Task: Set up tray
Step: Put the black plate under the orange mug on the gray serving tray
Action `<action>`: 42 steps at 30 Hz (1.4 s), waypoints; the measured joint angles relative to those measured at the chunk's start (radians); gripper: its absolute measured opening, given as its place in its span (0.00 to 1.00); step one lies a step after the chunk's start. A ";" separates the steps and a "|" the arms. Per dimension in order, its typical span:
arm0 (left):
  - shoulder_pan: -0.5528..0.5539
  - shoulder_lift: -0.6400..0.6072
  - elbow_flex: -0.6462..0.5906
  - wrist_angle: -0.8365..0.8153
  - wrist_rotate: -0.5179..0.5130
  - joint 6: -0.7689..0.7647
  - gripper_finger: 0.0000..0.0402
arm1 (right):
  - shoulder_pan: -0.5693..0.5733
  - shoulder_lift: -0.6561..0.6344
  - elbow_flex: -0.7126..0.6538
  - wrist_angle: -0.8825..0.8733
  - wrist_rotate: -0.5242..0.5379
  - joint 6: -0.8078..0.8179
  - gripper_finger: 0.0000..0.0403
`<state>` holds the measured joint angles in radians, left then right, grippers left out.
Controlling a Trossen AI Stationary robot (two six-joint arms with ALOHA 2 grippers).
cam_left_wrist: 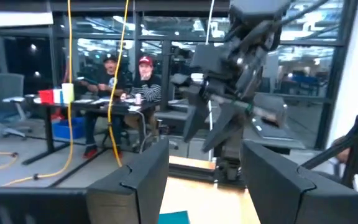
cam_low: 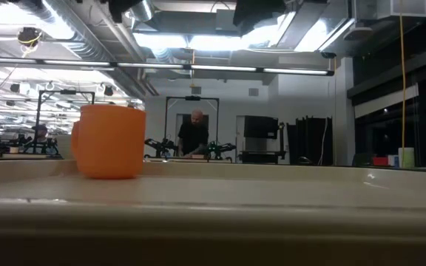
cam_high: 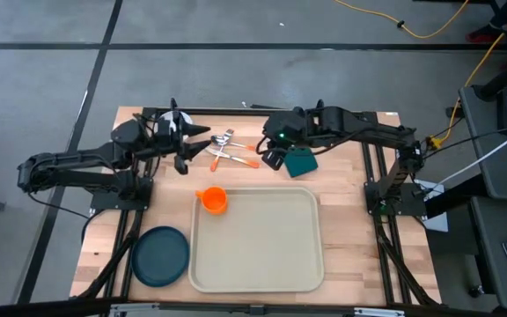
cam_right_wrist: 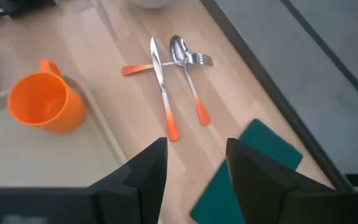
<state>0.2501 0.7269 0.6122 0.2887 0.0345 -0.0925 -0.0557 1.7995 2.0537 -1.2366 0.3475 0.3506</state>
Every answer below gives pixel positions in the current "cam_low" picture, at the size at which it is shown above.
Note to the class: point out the orange plastic mug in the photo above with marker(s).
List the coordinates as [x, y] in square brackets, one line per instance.
[111, 144]

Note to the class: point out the black background robot arm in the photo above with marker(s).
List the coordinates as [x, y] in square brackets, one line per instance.
[161, 146]
[220, 148]

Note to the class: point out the beige plastic tray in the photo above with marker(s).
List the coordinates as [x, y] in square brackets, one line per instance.
[213, 207]

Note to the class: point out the long ceiling light bar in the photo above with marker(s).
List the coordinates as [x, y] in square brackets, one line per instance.
[220, 68]

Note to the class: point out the yellow black ceiling reel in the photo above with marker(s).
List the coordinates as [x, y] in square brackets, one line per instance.
[29, 35]

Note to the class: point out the black curtain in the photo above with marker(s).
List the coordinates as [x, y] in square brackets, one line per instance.
[305, 140]

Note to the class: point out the person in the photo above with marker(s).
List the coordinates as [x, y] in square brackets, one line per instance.
[41, 134]
[193, 136]

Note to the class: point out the black cart table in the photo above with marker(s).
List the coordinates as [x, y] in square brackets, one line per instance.
[261, 156]

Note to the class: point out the black dome object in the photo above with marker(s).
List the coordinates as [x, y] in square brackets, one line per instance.
[304, 161]

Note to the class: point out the red box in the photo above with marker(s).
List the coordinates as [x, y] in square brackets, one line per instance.
[380, 161]

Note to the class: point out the blue white box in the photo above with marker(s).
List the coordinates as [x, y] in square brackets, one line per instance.
[393, 161]

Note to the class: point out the pale green cup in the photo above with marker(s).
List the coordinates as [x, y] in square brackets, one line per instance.
[407, 158]

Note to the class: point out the round silver air duct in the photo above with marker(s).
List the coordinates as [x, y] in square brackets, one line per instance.
[142, 9]

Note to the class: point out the grey square wall vent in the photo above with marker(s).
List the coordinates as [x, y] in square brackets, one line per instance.
[196, 90]
[253, 92]

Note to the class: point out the black ceiling dome camera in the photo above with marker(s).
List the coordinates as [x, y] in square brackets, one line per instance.
[328, 55]

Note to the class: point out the black gantry frame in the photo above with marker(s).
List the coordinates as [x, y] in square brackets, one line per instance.
[38, 122]
[192, 98]

